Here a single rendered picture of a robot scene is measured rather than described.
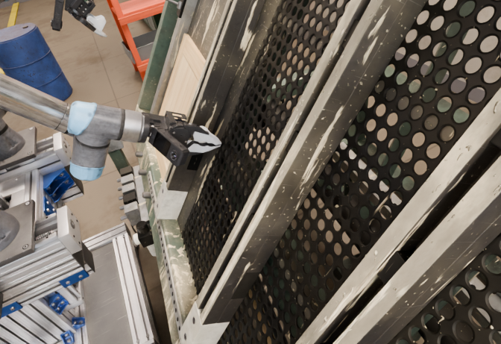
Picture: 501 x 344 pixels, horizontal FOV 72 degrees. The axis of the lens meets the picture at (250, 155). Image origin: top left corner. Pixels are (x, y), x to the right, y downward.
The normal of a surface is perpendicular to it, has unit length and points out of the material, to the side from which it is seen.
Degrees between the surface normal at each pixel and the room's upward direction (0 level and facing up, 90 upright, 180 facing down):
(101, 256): 0
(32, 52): 90
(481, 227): 90
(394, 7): 90
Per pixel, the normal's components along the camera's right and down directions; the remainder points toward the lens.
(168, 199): 0.35, 0.58
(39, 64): 0.77, 0.33
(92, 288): -0.15, -0.74
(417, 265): -0.85, -0.13
